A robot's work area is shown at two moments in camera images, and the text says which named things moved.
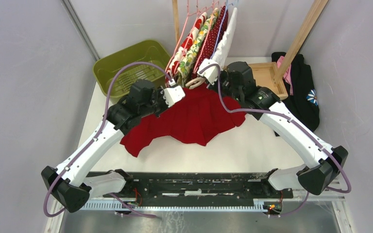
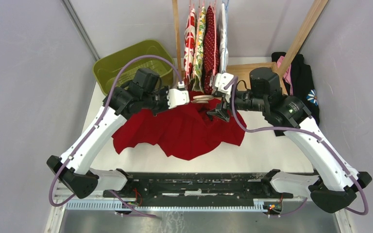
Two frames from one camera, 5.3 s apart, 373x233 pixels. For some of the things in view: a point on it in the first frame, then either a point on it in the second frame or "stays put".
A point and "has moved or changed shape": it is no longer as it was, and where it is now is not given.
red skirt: x=201 y=113 has moved or changed shape
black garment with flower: x=304 y=103 stays put
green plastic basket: x=149 y=50 stays put
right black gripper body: x=229 y=91 → x=247 y=101
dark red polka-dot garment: x=220 y=27 → x=211 y=48
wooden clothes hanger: x=201 y=80 → x=201 y=99
